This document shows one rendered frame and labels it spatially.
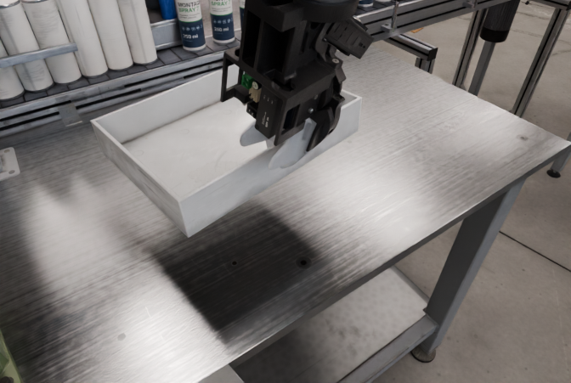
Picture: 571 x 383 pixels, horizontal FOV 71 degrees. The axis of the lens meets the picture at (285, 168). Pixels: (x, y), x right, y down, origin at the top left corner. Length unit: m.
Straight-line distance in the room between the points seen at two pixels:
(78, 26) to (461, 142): 0.73
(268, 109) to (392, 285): 1.02
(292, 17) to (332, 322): 1.00
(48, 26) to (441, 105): 0.76
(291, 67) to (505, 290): 1.47
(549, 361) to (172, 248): 1.30
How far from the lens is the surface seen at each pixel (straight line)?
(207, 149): 0.52
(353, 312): 1.22
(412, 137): 0.77
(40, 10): 0.85
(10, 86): 0.89
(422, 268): 1.63
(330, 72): 0.34
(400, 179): 0.67
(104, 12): 0.87
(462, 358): 1.49
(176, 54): 0.96
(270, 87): 0.31
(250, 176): 0.43
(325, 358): 1.14
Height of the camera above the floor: 1.26
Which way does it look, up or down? 40 degrees down
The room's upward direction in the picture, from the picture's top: straight up
